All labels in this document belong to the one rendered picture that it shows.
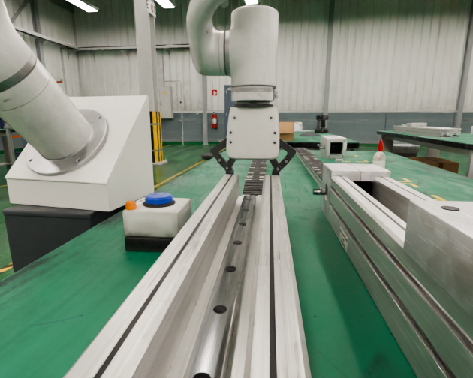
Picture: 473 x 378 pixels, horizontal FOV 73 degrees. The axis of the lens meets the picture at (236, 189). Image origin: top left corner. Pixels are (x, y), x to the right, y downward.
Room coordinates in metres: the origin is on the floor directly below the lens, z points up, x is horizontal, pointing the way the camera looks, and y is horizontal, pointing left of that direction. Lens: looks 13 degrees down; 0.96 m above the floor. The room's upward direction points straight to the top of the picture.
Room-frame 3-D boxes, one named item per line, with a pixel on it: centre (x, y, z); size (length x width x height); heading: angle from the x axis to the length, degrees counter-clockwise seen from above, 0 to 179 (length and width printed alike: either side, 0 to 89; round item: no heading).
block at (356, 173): (0.59, -0.21, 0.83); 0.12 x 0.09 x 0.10; 84
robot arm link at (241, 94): (0.62, -0.03, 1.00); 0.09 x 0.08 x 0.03; 84
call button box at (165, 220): (0.45, 0.11, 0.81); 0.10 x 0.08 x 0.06; 84
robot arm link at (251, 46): (0.62, -0.03, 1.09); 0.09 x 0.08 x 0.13; 85
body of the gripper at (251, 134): (0.62, -0.03, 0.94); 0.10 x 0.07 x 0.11; 84
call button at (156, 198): (0.45, 0.11, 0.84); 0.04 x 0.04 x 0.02
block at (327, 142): (1.50, -0.45, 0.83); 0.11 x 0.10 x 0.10; 86
